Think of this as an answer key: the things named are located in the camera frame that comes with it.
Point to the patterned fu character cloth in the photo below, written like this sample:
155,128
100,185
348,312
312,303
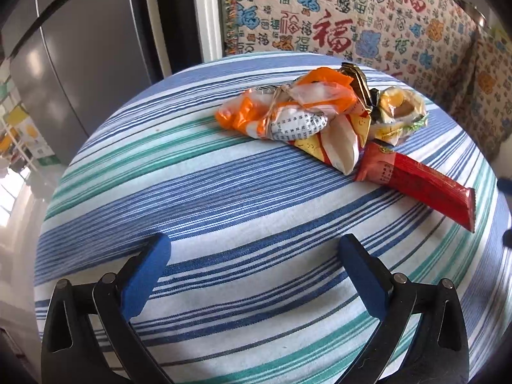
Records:
433,46

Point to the burger print wrapper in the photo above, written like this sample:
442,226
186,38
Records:
397,113

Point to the steel pot with lid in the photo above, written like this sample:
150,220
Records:
472,11

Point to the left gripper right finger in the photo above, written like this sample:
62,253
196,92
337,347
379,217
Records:
384,298

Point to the grey refrigerator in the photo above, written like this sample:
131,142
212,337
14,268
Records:
75,62

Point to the striped blue tablecloth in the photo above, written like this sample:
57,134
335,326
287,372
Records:
253,292

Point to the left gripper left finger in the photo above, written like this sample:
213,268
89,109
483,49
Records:
122,296

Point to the orange plastic bag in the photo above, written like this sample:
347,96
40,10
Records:
292,111

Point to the gold foil wrapper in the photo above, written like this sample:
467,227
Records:
368,97

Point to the red plastic wrapper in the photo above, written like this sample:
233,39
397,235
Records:
384,167

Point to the red white snack wrapper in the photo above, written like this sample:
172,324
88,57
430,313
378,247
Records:
340,142

